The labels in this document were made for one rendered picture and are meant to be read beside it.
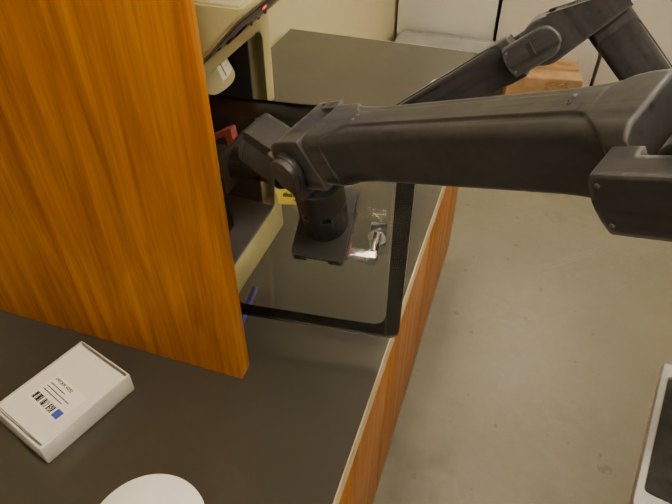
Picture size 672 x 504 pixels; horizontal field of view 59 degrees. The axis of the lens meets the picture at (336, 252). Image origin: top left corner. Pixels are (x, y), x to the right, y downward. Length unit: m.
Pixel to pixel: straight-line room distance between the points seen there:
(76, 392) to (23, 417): 0.08
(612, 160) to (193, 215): 0.57
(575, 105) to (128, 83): 0.50
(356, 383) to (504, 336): 1.44
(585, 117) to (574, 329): 2.16
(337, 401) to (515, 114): 0.67
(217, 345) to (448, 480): 1.18
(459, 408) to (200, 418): 1.31
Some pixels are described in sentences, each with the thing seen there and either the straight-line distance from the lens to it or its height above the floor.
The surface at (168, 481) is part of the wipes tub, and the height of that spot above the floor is 1.09.
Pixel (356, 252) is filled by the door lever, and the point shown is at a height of 1.21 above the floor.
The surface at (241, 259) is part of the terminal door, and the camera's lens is 0.94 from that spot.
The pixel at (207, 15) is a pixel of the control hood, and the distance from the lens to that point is 0.73.
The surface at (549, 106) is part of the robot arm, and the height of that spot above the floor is 1.57.
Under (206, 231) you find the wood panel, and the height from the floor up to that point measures 1.25.
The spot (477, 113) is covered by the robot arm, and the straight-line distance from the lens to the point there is 0.41.
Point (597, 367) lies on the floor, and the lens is 2.39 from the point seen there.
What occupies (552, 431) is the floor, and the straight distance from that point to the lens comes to 2.17.
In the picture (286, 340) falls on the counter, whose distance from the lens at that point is 1.05.
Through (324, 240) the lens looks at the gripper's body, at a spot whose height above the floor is 1.27.
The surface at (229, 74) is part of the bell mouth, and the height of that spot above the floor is 1.33.
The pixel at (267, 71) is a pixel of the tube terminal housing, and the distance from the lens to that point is 1.08.
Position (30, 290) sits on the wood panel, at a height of 1.02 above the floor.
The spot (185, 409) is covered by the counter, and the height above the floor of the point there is 0.94.
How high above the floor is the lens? 1.74
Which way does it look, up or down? 41 degrees down
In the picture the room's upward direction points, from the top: straight up
